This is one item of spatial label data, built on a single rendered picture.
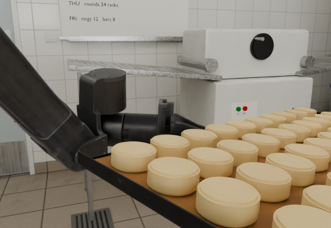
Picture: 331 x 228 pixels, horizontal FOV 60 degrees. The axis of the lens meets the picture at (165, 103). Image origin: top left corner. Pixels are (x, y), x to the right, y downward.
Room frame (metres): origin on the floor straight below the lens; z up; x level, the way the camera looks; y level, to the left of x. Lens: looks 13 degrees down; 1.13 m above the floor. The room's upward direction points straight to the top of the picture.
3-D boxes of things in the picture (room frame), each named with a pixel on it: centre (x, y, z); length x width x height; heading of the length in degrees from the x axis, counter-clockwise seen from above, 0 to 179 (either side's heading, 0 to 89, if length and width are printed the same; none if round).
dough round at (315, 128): (0.49, -0.25, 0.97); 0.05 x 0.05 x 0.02
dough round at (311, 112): (0.65, -0.33, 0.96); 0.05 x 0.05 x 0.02
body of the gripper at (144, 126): (0.46, 0.03, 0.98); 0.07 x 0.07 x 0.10; 0
